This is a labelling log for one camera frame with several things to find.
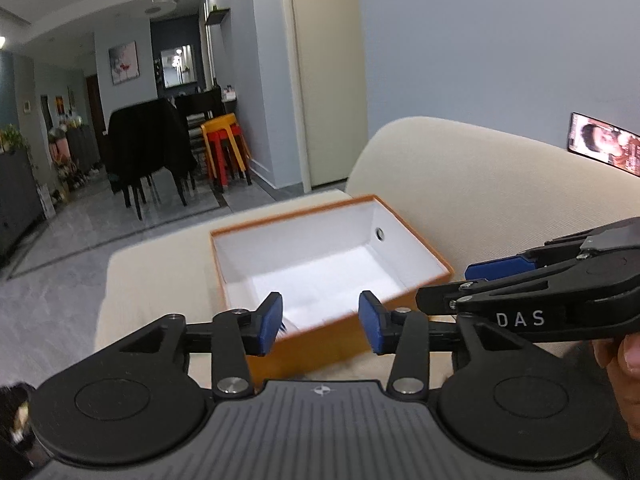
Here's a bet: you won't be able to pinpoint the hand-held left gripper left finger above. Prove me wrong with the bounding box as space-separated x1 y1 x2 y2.
97 291 285 401

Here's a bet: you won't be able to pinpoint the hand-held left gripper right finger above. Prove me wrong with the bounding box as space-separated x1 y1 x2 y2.
358 290 558 401

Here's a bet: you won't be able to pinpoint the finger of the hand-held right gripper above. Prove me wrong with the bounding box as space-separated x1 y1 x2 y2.
464 217 640 283
416 255 622 316

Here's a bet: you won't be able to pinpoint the orange cardboard box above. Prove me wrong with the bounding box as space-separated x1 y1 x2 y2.
210 194 455 393

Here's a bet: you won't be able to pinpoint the person's right hand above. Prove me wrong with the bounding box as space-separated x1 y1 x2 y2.
592 332 640 441

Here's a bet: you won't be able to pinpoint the beige sofa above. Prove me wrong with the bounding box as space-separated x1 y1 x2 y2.
95 116 640 480

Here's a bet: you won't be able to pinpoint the black dining chair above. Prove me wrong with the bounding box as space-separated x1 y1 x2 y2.
175 87 223 161
122 167 191 221

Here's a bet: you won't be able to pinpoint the red plastic stool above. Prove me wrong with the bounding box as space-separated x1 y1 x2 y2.
205 127 251 186

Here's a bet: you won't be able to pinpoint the stacked orange red stools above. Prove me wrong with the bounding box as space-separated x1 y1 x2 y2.
201 114 253 193

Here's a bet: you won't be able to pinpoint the black coat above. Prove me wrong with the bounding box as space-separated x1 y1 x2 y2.
107 99 198 196

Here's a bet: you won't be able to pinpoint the flower pots group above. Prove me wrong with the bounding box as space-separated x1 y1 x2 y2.
49 115 87 192

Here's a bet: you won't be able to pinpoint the dark brown door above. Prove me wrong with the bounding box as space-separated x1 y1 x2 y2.
85 75 106 137

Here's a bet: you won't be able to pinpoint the dark grey sideboard cabinet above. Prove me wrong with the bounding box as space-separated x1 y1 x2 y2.
0 152 44 261

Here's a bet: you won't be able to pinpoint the green trailing plant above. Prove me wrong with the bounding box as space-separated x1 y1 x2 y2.
0 124 32 157

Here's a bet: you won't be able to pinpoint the wall mirror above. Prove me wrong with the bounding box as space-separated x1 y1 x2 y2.
160 45 196 88

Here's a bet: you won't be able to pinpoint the pink wall painting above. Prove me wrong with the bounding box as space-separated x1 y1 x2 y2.
109 41 139 85

